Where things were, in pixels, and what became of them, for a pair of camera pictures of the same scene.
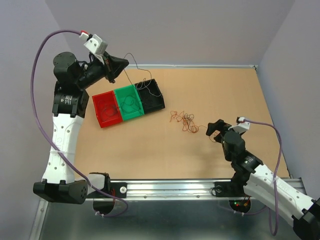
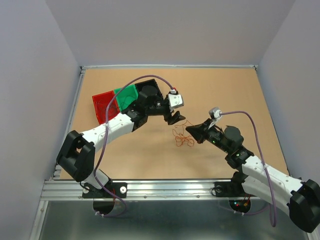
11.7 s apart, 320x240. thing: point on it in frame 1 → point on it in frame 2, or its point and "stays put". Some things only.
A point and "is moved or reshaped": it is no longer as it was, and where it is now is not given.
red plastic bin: [107, 108] stays put
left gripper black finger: [115, 66] → [176, 117]
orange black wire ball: [187, 121] is moved or reshaped
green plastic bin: [129, 102] stays put
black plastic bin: [150, 95] stays put
